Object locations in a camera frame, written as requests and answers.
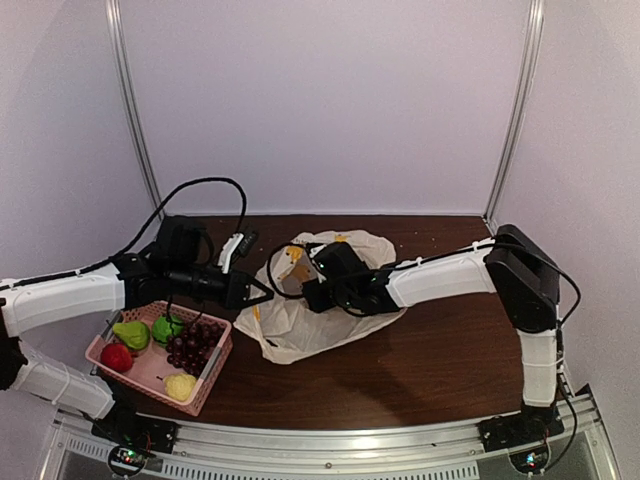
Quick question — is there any left aluminium frame post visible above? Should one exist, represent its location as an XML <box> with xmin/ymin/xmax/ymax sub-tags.
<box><xmin>105</xmin><ymin>0</ymin><xmax>162</xmax><ymax>208</ymax></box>

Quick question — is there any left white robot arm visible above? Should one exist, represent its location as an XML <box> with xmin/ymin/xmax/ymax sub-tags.
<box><xmin>1</xmin><ymin>216</ymin><xmax>274</xmax><ymax>444</ymax></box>

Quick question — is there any dark red grape bunch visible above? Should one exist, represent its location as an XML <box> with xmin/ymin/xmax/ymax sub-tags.
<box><xmin>165</xmin><ymin>322</ymin><xmax>224</xmax><ymax>377</ymax></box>

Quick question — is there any aluminium frame post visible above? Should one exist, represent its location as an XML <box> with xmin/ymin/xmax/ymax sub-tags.
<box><xmin>483</xmin><ymin>0</ymin><xmax>546</xmax><ymax>232</ymax></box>
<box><xmin>105</xmin><ymin>0</ymin><xmax>162</xmax><ymax>208</ymax></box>

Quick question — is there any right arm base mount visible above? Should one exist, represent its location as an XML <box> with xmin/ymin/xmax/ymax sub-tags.
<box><xmin>477</xmin><ymin>401</ymin><xmax>565</xmax><ymax>476</ymax></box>

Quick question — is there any right aluminium frame post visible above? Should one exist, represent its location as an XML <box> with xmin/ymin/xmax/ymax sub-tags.
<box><xmin>483</xmin><ymin>0</ymin><xmax>546</xmax><ymax>232</ymax></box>

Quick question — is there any black camera cable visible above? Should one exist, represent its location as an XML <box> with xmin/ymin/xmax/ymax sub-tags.
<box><xmin>266</xmin><ymin>243</ymin><xmax>321</xmax><ymax>301</ymax></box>
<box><xmin>0</xmin><ymin>176</ymin><xmax>248</xmax><ymax>291</ymax></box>

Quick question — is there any beige plastic bag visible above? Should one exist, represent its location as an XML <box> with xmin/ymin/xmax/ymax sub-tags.
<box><xmin>234</xmin><ymin>230</ymin><xmax>406</xmax><ymax>365</ymax></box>

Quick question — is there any yellow fruit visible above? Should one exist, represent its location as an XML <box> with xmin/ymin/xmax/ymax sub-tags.
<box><xmin>162</xmin><ymin>373</ymin><xmax>197</xmax><ymax>402</ymax></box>

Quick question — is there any red fruit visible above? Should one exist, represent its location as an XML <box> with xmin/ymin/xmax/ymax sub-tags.
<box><xmin>100</xmin><ymin>343</ymin><xmax>134</xmax><ymax>373</ymax></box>

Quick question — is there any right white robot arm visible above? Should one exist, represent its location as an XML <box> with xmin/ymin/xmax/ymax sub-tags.
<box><xmin>302</xmin><ymin>225</ymin><xmax>561</xmax><ymax>442</ymax></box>

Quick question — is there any right black camera cable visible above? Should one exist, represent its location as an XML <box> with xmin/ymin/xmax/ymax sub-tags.
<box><xmin>266</xmin><ymin>243</ymin><xmax>321</xmax><ymax>301</ymax></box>

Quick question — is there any green pear fruit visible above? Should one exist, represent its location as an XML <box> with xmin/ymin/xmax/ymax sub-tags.
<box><xmin>112</xmin><ymin>321</ymin><xmax>151</xmax><ymax>351</ymax></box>

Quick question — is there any pink perforated plastic basket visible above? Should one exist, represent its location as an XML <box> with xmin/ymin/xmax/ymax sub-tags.
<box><xmin>85</xmin><ymin>301</ymin><xmax>233</xmax><ymax>416</ymax></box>

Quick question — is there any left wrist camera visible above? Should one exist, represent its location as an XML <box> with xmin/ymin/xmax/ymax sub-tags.
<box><xmin>217</xmin><ymin>228</ymin><xmax>259</xmax><ymax>274</ymax></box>

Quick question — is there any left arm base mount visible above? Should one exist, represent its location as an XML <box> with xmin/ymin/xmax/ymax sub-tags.
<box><xmin>82</xmin><ymin>393</ymin><xmax>178</xmax><ymax>479</ymax></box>

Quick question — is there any left black camera cable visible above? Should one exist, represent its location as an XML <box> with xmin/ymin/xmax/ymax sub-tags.
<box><xmin>0</xmin><ymin>176</ymin><xmax>248</xmax><ymax>291</ymax></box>

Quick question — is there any front aluminium rail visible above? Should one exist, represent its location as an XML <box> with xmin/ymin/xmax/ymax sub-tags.
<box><xmin>36</xmin><ymin>395</ymin><xmax>621</xmax><ymax>479</ymax></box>

